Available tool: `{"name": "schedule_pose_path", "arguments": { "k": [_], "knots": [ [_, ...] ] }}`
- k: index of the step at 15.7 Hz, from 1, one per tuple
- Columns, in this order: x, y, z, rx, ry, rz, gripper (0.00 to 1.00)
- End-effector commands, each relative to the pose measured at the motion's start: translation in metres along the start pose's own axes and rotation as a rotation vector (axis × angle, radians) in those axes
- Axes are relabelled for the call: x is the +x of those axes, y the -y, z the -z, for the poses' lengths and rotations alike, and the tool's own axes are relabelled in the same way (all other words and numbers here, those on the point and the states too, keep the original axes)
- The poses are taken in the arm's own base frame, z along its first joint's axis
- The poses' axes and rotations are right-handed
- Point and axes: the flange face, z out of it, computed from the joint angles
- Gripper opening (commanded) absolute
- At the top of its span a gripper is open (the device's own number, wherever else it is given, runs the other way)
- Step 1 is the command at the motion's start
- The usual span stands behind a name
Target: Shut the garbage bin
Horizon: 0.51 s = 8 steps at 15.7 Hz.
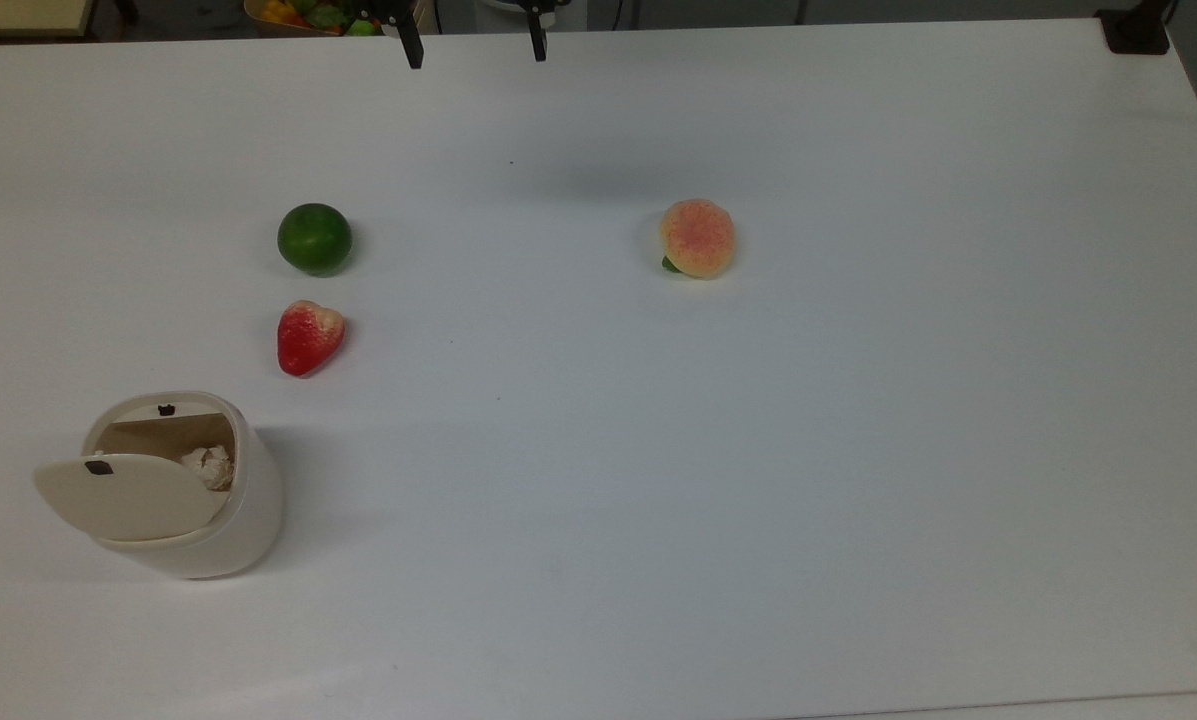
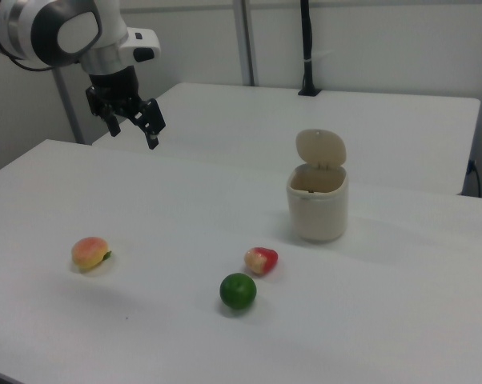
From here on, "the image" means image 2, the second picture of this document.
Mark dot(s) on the toy strawberry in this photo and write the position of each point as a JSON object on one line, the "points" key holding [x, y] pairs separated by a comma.
{"points": [[261, 261]]}

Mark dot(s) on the cream lidded garbage bin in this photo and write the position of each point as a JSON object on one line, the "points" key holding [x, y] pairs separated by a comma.
{"points": [[317, 216]]}

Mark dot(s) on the green toy lime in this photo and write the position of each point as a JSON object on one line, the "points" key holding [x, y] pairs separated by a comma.
{"points": [[238, 291]]}

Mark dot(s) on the grey aluminium partition post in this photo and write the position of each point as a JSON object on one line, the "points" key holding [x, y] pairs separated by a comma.
{"points": [[245, 40]]}

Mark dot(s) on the dark wall plug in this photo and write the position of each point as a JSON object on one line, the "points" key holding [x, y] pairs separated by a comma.
{"points": [[471, 166]]}

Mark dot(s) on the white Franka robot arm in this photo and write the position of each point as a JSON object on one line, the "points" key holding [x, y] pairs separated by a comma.
{"points": [[77, 32]]}

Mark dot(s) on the black pole with base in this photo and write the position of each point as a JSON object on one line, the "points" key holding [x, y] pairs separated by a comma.
{"points": [[307, 40]]}

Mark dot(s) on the toy peach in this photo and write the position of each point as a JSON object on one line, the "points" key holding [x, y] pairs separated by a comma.
{"points": [[89, 254]]}

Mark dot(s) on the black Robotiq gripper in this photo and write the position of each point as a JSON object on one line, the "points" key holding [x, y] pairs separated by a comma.
{"points": [[113, 90]]}

